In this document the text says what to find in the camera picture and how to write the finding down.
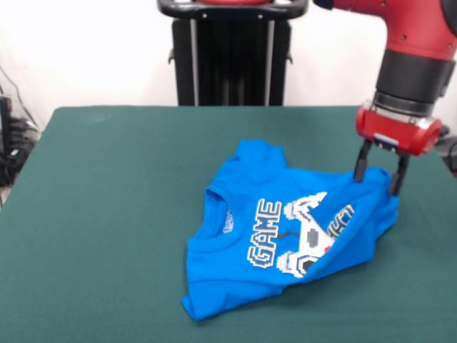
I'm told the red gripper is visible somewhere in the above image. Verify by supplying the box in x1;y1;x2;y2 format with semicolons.
352;103;443;198

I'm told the blue t-shirt with white print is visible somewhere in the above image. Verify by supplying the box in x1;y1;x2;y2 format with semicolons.
180;139;400;322

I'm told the dark green table cloth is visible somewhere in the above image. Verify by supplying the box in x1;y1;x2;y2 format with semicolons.
0;105;457;343

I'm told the black electronics box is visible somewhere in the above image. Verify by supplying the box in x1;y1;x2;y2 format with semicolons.
0;94;15;156

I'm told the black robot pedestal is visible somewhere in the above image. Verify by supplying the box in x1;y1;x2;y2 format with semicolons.
156;0;308;107

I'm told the black cable tangle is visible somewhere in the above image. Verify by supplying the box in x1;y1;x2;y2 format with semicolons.
0;117;41;187

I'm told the thin grey cable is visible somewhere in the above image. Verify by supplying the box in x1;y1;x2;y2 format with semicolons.
0;65;39;129

